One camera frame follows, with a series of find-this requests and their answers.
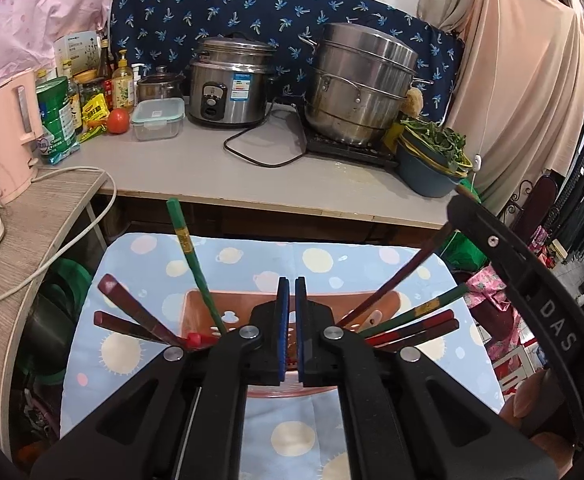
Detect black induction cooktop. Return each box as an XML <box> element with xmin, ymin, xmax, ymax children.
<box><xmin>303</xmin><ymin>129</ymin><xmax>399</xmax><ymax>167</ymax></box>

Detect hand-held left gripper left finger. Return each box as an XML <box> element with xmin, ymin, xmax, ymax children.
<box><xmin>29</xmin><ymin>276</ymin><xmax>293</xmax><ymax>480</ymax></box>

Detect white cord switch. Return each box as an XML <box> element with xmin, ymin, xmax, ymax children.
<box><xmin>473</xmin><ymin>55</ymin><xmax>500</xmax><ymax>168</ymax></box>

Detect peach curtain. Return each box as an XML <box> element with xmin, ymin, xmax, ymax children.
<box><xmin>417</xmin><ymin>0</ymin><xmax>584</xmax><ymax>217</ymax></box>

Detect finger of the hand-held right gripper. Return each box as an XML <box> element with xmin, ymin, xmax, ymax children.
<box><xmin>447</xmin><ymin>196</ymin><xmax>538</xmax><ymax>281</ymax></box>

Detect large steel steamer pot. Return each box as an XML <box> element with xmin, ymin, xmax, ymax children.
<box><xmin>299</xmin><ymin>22</ymin><xmax>420</xmax><ymax>148</ymax></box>

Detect person's right hand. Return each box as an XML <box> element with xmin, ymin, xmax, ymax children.
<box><xmin>499</xmin><ymin>369</ymin><xmax>580</xmax><ymax>471</ymax></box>

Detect blue planet print tablecloth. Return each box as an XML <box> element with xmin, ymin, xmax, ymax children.
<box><xmin>59</xmin><ymin>232</ymin><xmax>505</xmax><ymax>480</ymax></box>

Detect pink perforated utensil holder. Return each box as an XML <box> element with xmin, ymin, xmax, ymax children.
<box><xmin>181</xmin><ymin>287</ymin><xmax>403</xmax><ymax>401</ymax></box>

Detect leafy greens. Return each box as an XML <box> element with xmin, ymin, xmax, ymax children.
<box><xmin>401</xmin><ymin>117</ymin><xmax>469</xmax><ymax>166</ymax></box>

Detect red tomato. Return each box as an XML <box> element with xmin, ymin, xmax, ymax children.
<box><xmin>107</xmin><ymin>108</ymin><xmax>132</xmax><ymax>134</ymax></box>

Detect black metal chair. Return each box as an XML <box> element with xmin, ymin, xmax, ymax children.
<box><xmin>504</xmin><ymin>170</ymin><xmax>560</xmax><ymax>246</ymax></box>

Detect pink dotted curtain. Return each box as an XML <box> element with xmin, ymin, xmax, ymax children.
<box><xmin>0</xmin><ymin>0</ymin><xmax>168</xmax><ymax>106</ymax></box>

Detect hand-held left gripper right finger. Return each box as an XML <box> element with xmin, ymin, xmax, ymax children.
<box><xmin>294</xmin><ymin>276</ymin><xmax>558</xmax><ymax>480</ymax></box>

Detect blue basin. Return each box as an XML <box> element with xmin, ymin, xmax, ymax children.
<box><xmin>396</xmin><ymin>132</ymin><xmax>473</xmax><ymax>199</ymax></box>

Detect small steel pot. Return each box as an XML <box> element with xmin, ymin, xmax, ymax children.
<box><xmin>136</xmin><ymin>66</ymin><xmax>187</xmax><ymax>103</ymax></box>

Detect navy palm print cloth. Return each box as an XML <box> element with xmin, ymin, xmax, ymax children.
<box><xmin>109</xmin><ymin>0</ymin><xmax>465</xmax><ymax>126</ymax></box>

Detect black power cord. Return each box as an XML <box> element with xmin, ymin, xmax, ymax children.
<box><xmin>223</xmin><ymin>105</ymin><xmax>308</xmax><ymax>167</ymax></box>

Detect pink electric kettle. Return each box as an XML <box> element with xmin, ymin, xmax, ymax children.
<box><xmin>0</xmin><ymin>70</ymin><xmax>46</xmax><ymax>206</ymax></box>

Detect green bag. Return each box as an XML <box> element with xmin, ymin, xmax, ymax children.
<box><xmin>444</xmin><ymin>232</ymin><xmax>490</xmax><ymax>271</ymax></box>

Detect dark sauce bottle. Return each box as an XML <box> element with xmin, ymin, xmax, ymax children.
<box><xmin>97</xmin><ymin>39</ymin><xmax>116</xmax><ymax>82</ymax></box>

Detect yellow snack packet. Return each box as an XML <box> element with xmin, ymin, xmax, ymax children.
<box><xmin>78</xmin><ymin>94</ymin><xmax>111</xmax><ymax>137</ymax></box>

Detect yellow pump bottle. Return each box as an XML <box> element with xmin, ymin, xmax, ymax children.
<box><xmin>112</xmin><ymin>50</ymin><xmax>136</xmax><ymax>112</ymax></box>

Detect green canister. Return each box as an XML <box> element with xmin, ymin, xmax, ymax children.
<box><xmin>36</xmin><ymin>77</ymin><xmax>81</xmax><ymax>164</ymax></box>

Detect white carton box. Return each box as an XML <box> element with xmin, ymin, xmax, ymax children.
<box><xmin>54</xmin><ymin>31</ymin><xmax>103</xmax><ymax>77</ymax></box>

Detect yellow loofah sponge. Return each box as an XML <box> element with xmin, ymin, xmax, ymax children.
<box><xmin>404</xmin><ymin>87</ymin><xmax>426</xmax><ymax>119</ymax></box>

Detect glass jar with gold lid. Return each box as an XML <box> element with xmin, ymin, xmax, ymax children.
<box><xmin>74</xmin><ymin>70</ymin><xmax>106</xmax><ymax>111</ymax></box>

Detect clear plastic food container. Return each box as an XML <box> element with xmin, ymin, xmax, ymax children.
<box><xmin>131</xmin><ymin>97</ymin><xmax>186</xmax><ymax>142</ymax></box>

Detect steel rice cooker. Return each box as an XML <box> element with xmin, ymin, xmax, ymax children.
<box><xmin>187</xmin><ymin>32</ymin><xmax>278</xmax><ymax>128</ymax></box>

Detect green chopstick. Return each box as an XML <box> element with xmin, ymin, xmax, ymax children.
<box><xmin>166</xmin><ymin>198</ymin><xmax>229</xmax><ymax>335</ymax></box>
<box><xmin>359</xmin><ymin>282</ymin><xmax>469</xmax><ymax>338</ymax></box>

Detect white power cord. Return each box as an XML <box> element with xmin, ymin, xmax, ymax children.
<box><xmin>0</xmin><ymin>165</ymin><xmax>111</xmax><ymax>307</ymax></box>

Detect pink floral cloth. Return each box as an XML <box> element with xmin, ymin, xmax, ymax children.
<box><xmin>464</xmin><ymin>255</ymin><xmax>523</xmax><ymax>356</ymax></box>

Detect wood-grain curved shelf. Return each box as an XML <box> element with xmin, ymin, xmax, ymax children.
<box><xmin>0</xmin><ymin>169</ymin><xmax>119</xmax><ymax>461</ymax></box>

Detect dark red chopstick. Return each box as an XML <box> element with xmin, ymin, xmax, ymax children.
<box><xmin>97</xmin><ymin>273</ymin><xmax>183</xmax><ymax>348</ymax></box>
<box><xmin>339</xmin><ymin>185</ymin><xmax>473</xmax><ymax>328</ymax></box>
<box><xmin>93</xmin><ymin>311</ymin><xmax>168</xmax><ymax>346</ymax></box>

